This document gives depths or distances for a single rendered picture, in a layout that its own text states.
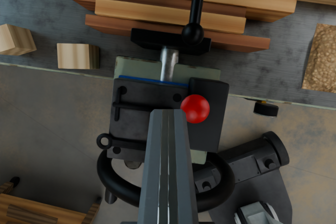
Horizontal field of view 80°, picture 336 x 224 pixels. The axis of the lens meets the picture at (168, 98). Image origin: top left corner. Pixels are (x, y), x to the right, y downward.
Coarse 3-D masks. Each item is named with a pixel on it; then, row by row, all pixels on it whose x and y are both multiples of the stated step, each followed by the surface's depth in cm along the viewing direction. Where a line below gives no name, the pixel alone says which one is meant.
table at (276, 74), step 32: (0, 0) 31; (32, 0) 31; (64, 0) 31; (32, 32) 32; (64, 32) 32; (96, 32) 32; (256, 32) 31; (288, 32) 31; (32, 64) 33; (192, 64) 32; (224, 64) 32; (256, 64) 32; (288, 64) 32; (256, 96) 32; (288, 96) 32; (320, 96) 32
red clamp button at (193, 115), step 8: (192, 96) 20; (200, 96) 20; (184, 104) 20; (192, 104) 20; (200, 104) 20; (208, 104) 21; (192, 112) 20; (200, 112) 20; (208, 112) 21; (192, 120) 21; (200, 120) 21
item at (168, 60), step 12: (132, 36) 22; (144, 36) 22; (156, 36) 22; (168, 36) 22; (180, 36) 22; (156, 48) 28; (168, 48) 26; (180, 48) 23; (192, 48) 22; (204, 48) 22; (168, 60) 26; (168, 72) 26
